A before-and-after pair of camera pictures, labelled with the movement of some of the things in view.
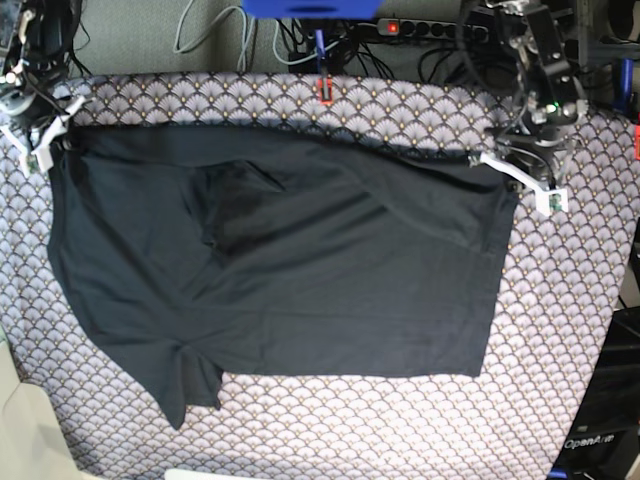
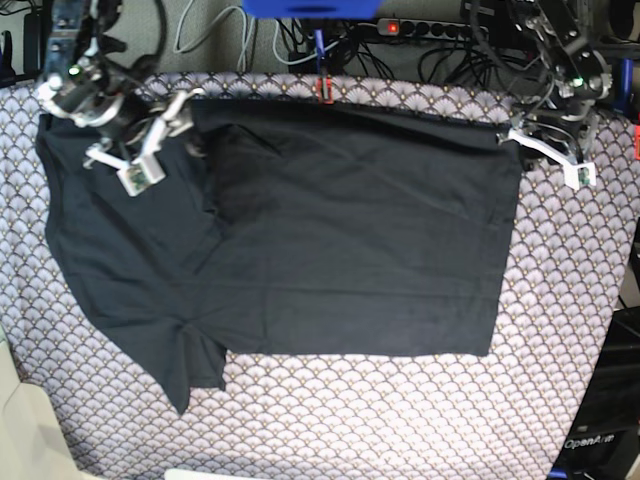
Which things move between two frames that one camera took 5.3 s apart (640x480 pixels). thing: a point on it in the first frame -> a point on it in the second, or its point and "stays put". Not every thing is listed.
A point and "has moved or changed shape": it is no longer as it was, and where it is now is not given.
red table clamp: x=325 y=89 stays put
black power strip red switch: x=432 y=29 stays put
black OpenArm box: x=604 y=441 stays put
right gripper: x=531 y=153 -> x=569 y=133
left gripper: x=36 y=110 -> x=142 y=119
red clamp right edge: x=636 y=142 stays put
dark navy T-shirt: x=193 y=252 has moved or changed shape
